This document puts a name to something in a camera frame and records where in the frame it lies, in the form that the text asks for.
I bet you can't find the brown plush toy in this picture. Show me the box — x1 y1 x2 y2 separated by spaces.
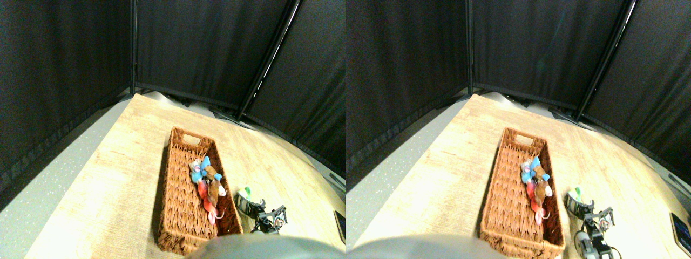
534 178 554 208
208 178 227 208

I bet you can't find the red toy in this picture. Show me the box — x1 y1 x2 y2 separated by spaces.
197 181 225 226
527 181 551 226

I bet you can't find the grey blue toy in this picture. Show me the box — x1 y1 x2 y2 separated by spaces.
201 156 222 181
531 156 551 181

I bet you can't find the brown wicker basket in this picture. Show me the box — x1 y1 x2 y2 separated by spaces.
479 127 566 258
158 127 243 255

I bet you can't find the black curtain stand foot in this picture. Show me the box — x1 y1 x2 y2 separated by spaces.
162 92 194 106
548 105 593 129
209 105 254 129
499 92 532 106

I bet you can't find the black curtain stand pole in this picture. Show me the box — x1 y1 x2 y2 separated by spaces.
236 0 302 118
128 0 139 97
574 0 639 118
464 0 476 97

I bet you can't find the black bracket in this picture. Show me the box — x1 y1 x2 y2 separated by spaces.
596 207 616 234

